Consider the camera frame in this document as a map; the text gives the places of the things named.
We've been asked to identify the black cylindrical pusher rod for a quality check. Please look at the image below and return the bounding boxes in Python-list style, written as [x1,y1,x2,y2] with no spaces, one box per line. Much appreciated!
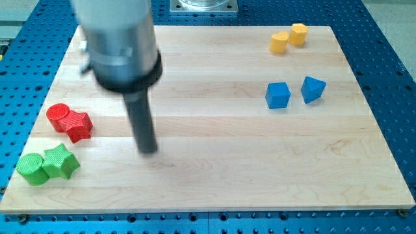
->
[123,90,158,154]

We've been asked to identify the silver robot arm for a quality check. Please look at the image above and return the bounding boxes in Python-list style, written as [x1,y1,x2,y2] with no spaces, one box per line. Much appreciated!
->
[71,0,163,153]

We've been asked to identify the red star block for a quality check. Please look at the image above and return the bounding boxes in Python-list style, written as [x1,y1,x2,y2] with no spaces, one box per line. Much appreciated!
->
[58,110,93,144]

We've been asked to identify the red cylinder block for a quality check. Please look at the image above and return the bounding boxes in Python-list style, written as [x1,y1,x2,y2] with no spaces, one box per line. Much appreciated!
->
[46,103,70,133]

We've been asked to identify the green star block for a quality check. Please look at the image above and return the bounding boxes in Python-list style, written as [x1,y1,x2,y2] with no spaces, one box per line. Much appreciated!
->
[42,143,80,179]

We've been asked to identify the wooden board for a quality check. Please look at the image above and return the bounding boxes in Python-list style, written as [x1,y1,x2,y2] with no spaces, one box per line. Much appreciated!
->
[1,26,415,214]

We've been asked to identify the green cylinder block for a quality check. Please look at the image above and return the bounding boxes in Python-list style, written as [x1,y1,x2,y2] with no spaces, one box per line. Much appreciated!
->
[16,153,49,186]

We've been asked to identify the blue cube block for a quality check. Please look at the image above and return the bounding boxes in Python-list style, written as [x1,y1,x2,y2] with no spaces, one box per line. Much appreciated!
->
[265,83,291,109]

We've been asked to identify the yellow heart block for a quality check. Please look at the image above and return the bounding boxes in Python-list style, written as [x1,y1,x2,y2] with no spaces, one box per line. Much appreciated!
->
[269,31,289,54]

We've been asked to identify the blue triangular block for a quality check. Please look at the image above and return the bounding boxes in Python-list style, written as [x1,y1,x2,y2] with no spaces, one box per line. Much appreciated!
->
[301,76,326,104]

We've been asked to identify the yellow hexagon block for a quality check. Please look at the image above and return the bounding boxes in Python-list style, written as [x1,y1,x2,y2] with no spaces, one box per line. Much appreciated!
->
[289,23,308,46]

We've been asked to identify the blue perforated table plate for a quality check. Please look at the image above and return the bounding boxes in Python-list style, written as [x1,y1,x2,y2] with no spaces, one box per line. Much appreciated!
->
[1,1,415,233]

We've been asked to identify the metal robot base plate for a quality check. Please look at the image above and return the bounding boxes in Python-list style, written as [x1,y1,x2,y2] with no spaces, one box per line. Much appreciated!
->
[170,0,239,15]

